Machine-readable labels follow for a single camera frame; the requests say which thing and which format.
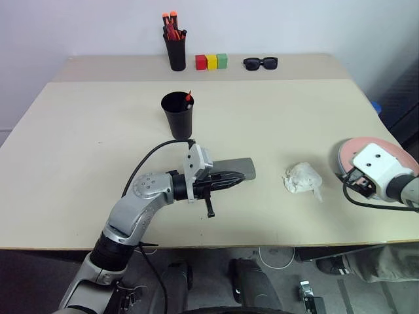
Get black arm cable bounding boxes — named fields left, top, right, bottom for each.
left=120, top=139, right=198, bottom=199
left=341, top=182, right=419, bottom=214

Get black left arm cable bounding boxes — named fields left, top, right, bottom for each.
left=120, top=139, right=198, bottom=199

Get black pen holder cup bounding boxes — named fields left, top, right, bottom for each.
left=162, top=29, right=189, bottom=72

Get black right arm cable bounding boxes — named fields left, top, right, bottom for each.
left=341, top=182, right=419, bottom=214

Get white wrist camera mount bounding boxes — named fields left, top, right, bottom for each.
left=183, top=142, right=215, bottom=205
left=351, top=143, right=415, bottom=203

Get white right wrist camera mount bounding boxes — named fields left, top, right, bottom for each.
left=351, top=143, right=415, bottom=203

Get black plastic cup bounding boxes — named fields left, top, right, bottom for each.
left=160, top=92, right=195, bottom=140

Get white floor cable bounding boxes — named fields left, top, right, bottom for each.
left=258, top=246, right=296, bottom=270

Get metal floor bracket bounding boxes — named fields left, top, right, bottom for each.
left=298, top=279, right=325, bottom=314

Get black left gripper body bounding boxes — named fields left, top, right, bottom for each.
left=192, top=174, right=219, bottom=219

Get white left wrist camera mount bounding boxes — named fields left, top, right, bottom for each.
left=183, top=142, right=215, bottom=205

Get black table frame bar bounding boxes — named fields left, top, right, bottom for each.
left=293, top=243, right=384, bottom=262

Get black sunglasses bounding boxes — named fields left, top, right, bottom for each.
left=242, top=56, right=280, bottom=71

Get crumpled white tissue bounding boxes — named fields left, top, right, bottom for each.
left=282, top=162, right=324, bottom=202

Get grey tray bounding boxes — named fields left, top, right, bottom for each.
left=211, top=157, right=257, bottom=182

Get dark rounded shape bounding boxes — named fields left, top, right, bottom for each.
left=227, top=257, right=283, bottom=312
left=162, top=260, right=194, bottom=300

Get beige trouser leg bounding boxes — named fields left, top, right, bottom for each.
left=339, top=244, right=419, bottom=283

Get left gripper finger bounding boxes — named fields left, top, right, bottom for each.
left=213, top=179, right=244, bottom=192
left=213, top=171, right=245, bottom=183

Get black shoe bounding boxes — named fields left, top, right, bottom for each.
left=316, top=256, right=348, bottom=277

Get red pen in holder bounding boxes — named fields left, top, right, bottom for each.
left=166, top=25, right=183, bottom=42

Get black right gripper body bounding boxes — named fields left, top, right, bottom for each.
left=343, top=166, right=376, bottom=199

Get pink plate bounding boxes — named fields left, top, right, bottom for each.
left=338, top=137, right=419, bottom=198

